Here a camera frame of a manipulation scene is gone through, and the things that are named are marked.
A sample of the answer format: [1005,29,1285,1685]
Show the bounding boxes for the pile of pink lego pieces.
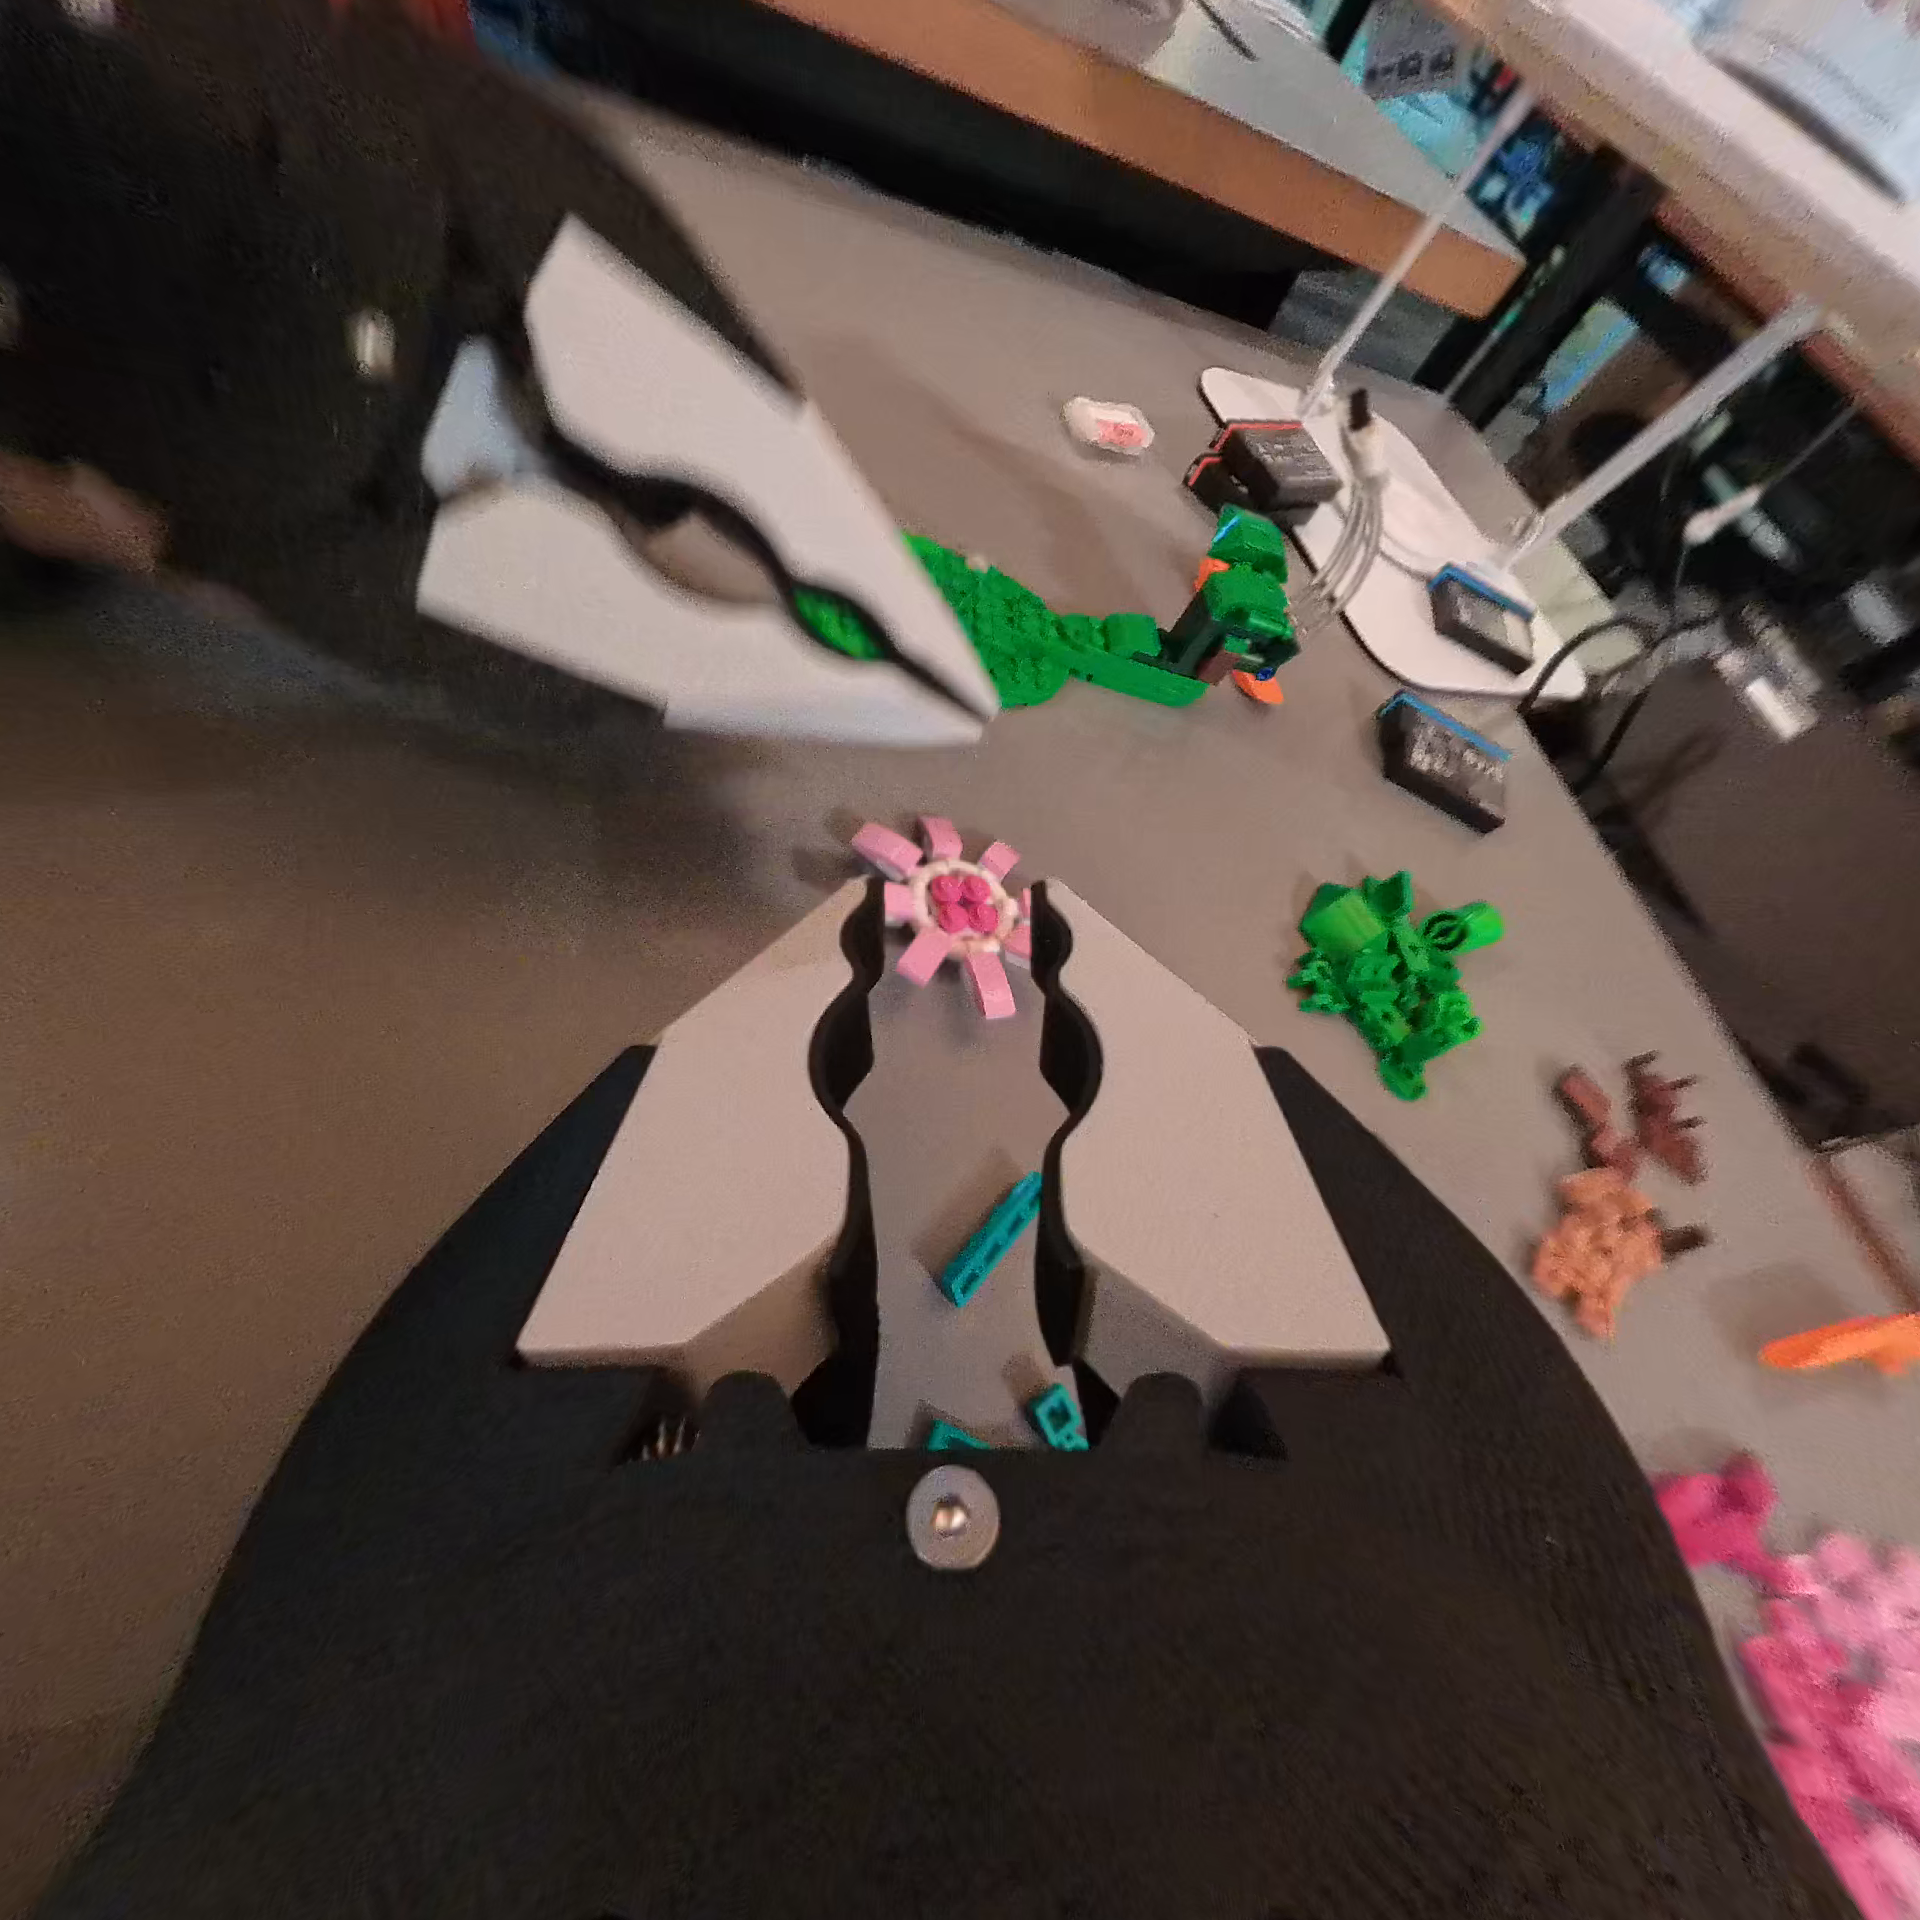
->
[1650,1456,1920,1920]

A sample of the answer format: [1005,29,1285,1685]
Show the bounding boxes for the pile of green lego pieces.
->
[1285,871,1506,1104]

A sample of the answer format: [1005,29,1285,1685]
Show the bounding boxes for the pink lego flower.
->
[848,813,1038,1024]

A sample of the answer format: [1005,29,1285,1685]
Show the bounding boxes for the long teal lego beam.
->
[939,1170,1045,1306]

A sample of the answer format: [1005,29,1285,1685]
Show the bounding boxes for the white cable bundle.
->
[1295,385,1389,632]

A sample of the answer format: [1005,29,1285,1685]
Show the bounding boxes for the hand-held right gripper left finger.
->
[514,877,886,1413]

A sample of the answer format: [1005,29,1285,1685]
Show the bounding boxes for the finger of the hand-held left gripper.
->
[520,214,1003,722]
[414,336,992,750]

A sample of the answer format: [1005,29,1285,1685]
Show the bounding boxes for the black battery blue trim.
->
[1376,689,1512,834]
[1424,561,1539,673]

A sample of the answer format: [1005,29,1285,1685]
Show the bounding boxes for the wood edged side table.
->
[749,0,1525,319]

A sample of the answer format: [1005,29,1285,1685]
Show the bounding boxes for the person's left hand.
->
[0,450,167,578]

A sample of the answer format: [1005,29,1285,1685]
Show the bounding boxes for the green lego plant model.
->
[786,508,1306,713]

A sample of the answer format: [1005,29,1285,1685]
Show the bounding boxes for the pile of brown lego pieces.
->
[1552,1048,1712,1185]

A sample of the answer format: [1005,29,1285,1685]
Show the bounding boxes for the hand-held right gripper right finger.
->
[1031,877,1391,1413]

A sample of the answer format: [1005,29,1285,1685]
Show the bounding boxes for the orange brick separator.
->
[1758,1312,1920,1376]

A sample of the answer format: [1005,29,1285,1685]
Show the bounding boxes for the pile of salmon lego pieces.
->
[1528,1167,1712,1341]

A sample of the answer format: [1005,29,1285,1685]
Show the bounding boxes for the black battery red trim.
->
[1183,420,1343,519]

